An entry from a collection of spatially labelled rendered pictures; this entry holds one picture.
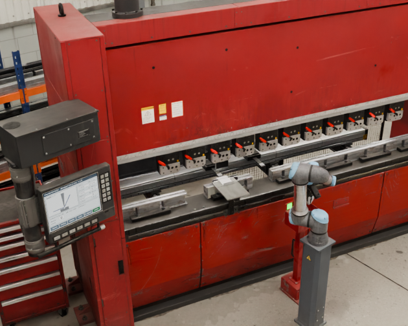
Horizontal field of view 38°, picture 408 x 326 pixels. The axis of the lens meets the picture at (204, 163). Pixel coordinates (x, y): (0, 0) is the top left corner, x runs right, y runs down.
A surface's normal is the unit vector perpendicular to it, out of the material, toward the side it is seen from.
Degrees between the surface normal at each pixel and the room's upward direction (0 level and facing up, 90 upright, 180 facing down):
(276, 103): 90
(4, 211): 0
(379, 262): 0
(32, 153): 90
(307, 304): 90
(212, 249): 90
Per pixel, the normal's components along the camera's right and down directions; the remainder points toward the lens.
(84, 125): 0.66, 0.36
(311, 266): -0.78, 0.32
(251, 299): -0.02, -0.88
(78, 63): 0.41, 0.43
